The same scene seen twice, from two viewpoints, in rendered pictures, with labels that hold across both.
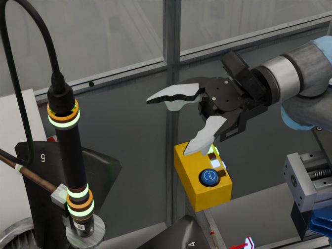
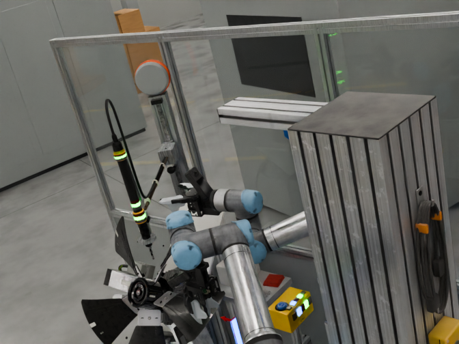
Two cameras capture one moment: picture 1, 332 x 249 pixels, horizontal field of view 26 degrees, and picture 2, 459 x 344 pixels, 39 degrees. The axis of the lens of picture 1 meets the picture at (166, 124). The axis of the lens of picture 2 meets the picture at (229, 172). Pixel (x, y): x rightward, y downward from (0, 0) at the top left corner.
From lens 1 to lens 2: 198 cm
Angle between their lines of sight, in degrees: 57
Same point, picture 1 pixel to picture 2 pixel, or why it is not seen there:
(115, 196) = not seen: outside the picture
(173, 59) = not seen: hidden behind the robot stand
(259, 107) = (212, 209)
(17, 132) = (210, 223)
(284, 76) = (218, 194)
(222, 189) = (281, 316)
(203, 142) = (166, 200)
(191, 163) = (284, 297)
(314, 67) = (233, 197)
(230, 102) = (190, 193)
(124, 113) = not seen: hidden behind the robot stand
